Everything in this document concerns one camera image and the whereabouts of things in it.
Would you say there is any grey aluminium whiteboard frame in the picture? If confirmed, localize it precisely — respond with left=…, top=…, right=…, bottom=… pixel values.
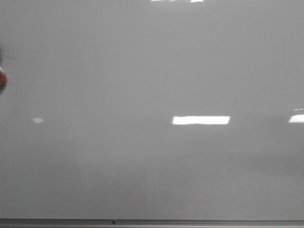
left=0, top=218, right=304, bottom=228

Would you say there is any red cap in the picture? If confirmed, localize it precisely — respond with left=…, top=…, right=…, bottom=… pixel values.
left=0, top=68, right=7, bottom=94

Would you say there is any white glossy whiteboard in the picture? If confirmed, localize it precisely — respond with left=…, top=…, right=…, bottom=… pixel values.
left=0, top=0, right=304, bottom=220

